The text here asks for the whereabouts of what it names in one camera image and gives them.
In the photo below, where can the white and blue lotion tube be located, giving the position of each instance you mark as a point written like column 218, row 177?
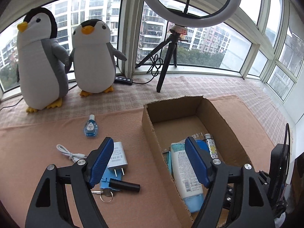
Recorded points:
column 184, row 171

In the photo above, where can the black inline light controller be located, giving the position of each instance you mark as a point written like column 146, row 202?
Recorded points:
column 123, row 80

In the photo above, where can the small blue liquid bottle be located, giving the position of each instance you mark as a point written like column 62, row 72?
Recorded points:
column 90, row 128

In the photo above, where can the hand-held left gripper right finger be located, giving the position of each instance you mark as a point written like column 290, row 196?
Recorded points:
column 197, row 161

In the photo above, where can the white wall charger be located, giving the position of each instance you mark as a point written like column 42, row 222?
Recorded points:
column 118, row 156

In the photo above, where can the blue phone stand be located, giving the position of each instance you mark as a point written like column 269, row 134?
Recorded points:
column 105, row 182

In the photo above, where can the patterned lighter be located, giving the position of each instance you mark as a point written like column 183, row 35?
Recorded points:
column 211, row 147

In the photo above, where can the teal clothes peg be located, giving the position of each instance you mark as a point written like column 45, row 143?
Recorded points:
column 168, row 160

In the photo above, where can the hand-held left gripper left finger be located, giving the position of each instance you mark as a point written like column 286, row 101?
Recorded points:
column 101, row 161

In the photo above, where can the black cylinder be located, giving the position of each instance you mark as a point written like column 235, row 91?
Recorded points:
column 125, row 185

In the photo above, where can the checked beige mat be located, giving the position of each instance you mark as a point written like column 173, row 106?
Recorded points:
column 213, row 85

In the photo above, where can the black tripod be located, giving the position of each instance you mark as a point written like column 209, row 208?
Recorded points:
column 163, row 71

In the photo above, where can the cardboard box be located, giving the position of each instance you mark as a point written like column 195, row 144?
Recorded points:
column 218, row 121

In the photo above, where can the round blue tape measure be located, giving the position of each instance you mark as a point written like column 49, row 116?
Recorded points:
column 203, row 147

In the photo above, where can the large penguin plush toy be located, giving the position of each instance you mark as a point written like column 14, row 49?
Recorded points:
column 38, row 71

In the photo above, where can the small penguin plush toy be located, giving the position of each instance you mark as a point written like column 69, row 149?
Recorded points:
column 93, row 61

